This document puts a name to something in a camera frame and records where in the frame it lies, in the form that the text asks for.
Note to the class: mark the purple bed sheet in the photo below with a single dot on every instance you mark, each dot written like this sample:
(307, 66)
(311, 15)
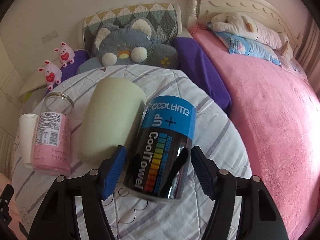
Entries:
(195, 79)

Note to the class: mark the white pink plush dog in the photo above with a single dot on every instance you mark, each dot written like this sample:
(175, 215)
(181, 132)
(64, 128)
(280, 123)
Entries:
(242, 25)

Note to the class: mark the white paper cup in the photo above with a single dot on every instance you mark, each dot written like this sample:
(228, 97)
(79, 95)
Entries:
(27, 128)

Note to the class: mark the pink bunny plush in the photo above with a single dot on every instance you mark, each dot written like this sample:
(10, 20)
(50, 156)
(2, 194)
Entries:
(52, 74)
(66, 54)

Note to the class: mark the blue cartoon pillow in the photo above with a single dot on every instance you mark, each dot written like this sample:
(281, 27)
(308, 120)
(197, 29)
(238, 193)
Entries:
(244, 46)

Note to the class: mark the pale green cup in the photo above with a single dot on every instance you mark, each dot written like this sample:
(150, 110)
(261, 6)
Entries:
(112, 118)

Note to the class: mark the white wall socket plate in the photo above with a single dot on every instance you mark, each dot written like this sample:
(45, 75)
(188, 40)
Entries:
(50, 36)

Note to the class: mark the pink curtain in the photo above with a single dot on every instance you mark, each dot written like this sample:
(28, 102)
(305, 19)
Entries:
(309, 57)

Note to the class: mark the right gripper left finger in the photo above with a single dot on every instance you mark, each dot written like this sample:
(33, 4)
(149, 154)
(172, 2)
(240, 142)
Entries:
(56, 217)

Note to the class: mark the cream wooden headboard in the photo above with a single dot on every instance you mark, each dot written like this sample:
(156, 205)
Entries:
(202, 11)

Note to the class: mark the black blue CoolTowel can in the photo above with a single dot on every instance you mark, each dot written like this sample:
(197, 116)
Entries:
(158, 166)

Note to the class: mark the grey koala plush cushion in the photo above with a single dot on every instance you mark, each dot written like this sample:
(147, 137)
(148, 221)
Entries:
(136, 43)

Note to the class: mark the pink towel glass jar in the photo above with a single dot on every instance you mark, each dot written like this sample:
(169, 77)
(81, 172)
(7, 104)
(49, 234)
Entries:
(52, 147)

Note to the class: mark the pink bunny plush front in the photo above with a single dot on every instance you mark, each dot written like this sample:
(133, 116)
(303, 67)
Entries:
(52, 74)

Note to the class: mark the pink fleece blanket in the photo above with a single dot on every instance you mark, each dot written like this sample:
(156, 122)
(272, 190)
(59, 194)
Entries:
(277, 116)

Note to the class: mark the pink bunny plush back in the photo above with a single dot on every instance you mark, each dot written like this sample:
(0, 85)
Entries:
(66, 54)

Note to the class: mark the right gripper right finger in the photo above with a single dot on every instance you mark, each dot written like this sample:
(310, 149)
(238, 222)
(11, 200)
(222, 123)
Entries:
(259, 216)

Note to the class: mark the diamond pattern quilted cushion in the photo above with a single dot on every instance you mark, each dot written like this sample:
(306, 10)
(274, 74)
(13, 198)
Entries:
(164, 17)

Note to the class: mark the cream bedside shelf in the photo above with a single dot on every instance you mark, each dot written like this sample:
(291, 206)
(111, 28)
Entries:
(35, 80)

